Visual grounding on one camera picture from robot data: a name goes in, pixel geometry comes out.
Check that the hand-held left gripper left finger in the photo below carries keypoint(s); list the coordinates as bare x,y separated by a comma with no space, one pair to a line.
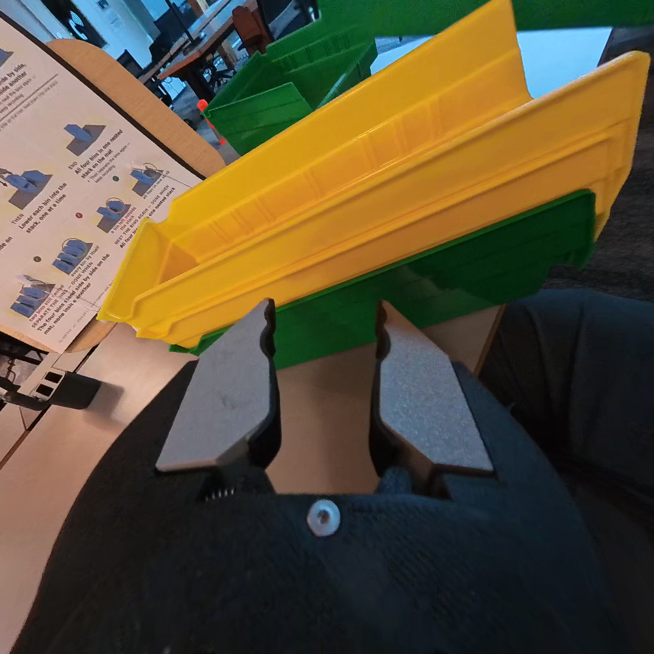
219,398

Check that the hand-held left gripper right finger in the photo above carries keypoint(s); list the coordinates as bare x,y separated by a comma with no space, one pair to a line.
424,408

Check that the yellow plastic bin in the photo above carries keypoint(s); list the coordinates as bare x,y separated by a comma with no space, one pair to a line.
357,260
357,168

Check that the person's dark trouser leg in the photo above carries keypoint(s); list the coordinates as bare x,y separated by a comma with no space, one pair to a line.
587,383

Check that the white instruction sheet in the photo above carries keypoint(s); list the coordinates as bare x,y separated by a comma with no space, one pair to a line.
51,179

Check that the orange cone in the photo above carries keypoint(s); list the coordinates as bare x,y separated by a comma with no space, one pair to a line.
203,106

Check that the wooden sign board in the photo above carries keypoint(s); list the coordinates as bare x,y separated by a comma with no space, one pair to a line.
143,102

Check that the wooden office table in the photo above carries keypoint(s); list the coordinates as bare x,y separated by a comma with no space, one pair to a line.
204,48

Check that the brown chair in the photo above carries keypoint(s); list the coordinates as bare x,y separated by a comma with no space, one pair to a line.
253,25

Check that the dark wall sign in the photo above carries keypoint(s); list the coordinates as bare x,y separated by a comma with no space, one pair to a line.
89,25

